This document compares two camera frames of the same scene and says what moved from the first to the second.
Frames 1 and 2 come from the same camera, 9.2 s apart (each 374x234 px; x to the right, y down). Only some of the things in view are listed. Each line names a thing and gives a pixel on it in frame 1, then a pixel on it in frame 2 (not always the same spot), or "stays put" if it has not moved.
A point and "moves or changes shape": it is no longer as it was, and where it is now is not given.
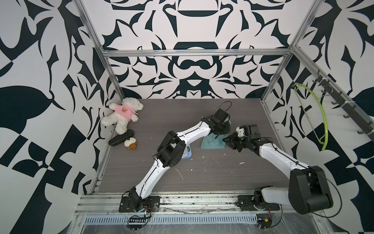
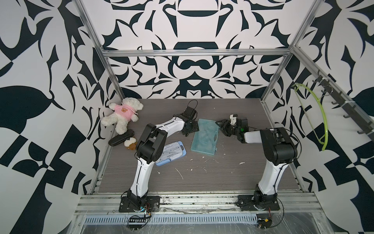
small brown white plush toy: x=131 y=143 stays put
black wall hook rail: x=353 y=114 stays put
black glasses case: x=121 y=138 stays put
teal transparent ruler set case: x=210 y=142 moves or changes shape
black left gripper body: x=222 y=128 to x=193 y=127
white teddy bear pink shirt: x=123 y=113 stays put
